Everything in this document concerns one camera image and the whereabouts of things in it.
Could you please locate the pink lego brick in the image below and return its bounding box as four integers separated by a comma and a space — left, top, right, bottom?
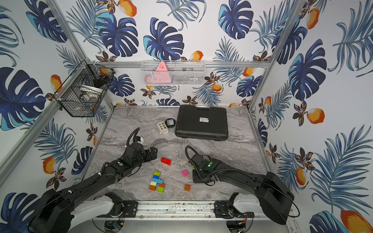
182, 170, 189, 177

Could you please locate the light green orange lego stack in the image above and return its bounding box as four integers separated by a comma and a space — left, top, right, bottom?
149, 182, 157, 191

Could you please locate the light blue long lego brick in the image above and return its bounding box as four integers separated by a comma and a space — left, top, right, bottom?
152, 178, 163, 184

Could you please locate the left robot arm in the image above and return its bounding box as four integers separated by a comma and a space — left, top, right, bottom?
28, 128, 158, 233

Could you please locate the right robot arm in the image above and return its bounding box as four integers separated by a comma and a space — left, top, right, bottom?
185, 146, 301, 225

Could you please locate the red long lego brick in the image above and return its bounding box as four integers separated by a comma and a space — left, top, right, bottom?
161, 157, 172, 166

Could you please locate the white remote control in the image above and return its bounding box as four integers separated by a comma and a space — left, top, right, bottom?
156, 121, 168, 135

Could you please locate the black plastic tool case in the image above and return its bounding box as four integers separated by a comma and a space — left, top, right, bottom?
175, 105, 228, 141

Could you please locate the black round tape measure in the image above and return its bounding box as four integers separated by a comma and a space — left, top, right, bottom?
165, 118, 176, 128

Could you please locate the pink triangle card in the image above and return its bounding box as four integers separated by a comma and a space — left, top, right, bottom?
147, 61, 172, 84

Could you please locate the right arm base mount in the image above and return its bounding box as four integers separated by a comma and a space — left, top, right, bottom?
213, 201, 254, 219

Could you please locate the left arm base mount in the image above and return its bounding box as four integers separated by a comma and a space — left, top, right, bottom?
98, 201, 138, 218

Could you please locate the aluminium front rail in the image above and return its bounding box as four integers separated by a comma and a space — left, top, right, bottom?
56, 200, 295, 220

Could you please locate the black wire basket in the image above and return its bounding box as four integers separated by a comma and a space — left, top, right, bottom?
53, 60, 116, 117

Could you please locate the clear wall tray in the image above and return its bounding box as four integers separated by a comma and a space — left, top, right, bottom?
140, 60, 207, 86

